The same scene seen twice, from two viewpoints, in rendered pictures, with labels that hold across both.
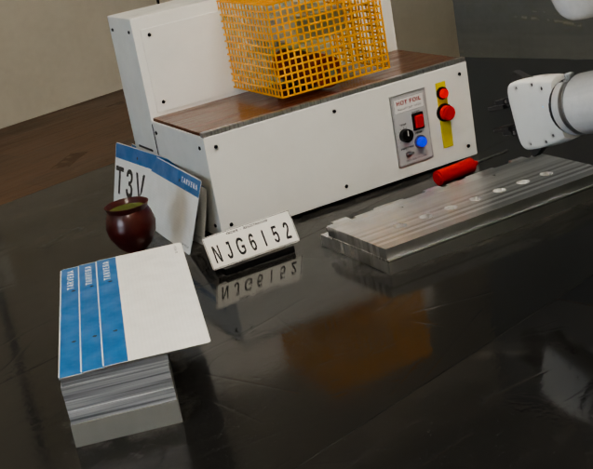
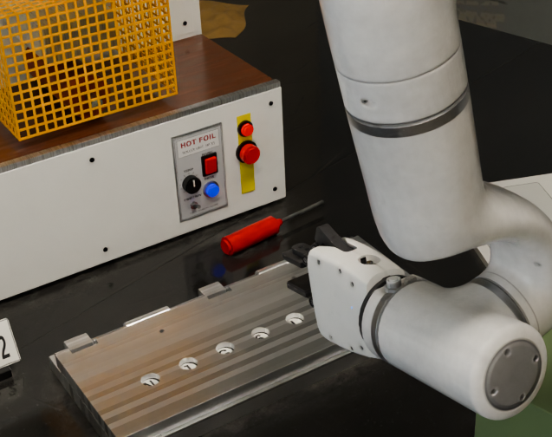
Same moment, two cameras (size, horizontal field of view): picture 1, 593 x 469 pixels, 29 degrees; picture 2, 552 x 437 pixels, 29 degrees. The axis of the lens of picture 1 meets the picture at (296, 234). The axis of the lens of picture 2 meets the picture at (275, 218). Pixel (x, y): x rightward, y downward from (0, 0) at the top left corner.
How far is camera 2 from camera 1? 0.82 m
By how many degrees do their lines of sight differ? 14
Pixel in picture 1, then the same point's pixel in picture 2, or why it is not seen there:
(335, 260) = (60, 411)
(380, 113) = (158, 157)
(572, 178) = not seen: hidden behind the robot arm
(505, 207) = (296, 362)
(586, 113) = (409, 365)
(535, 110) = (341, 305)
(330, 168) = (84, 230)
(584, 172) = not seen: hidden behind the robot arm
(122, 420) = not seen: outside the picture
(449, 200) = (225, 329)
